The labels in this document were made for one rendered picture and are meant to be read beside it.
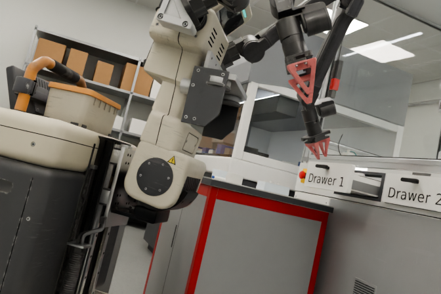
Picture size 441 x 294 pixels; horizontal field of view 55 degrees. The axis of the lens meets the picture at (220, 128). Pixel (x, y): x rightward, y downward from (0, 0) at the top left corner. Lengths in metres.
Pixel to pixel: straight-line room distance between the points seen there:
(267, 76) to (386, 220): 1.20
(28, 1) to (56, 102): 4.67
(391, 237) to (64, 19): 4.96
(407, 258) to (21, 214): 1.22
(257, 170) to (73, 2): 4.05
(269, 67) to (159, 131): 1.48
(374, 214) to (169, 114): 0.93
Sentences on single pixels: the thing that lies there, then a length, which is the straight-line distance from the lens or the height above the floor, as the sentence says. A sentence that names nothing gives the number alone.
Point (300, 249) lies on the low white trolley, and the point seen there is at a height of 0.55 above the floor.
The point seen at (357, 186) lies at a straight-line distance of 1.71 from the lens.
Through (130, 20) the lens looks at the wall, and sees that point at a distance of 5.95.
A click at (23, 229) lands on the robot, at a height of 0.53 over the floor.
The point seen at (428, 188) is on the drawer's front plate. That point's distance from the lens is 1.60.
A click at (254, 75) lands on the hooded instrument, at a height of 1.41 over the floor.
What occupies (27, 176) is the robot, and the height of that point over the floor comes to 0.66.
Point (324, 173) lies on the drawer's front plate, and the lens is 1.79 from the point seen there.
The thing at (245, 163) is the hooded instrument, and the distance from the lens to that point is 2.48.
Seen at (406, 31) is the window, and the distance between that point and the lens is 1.97.
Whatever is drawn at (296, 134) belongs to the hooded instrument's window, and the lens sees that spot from 2.66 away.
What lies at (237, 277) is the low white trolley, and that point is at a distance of 1.78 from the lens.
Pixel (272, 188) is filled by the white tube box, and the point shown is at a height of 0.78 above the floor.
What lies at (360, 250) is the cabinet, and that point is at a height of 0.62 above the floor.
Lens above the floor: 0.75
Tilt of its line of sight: 7 degrees up
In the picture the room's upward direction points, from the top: 13 degrees clockwise
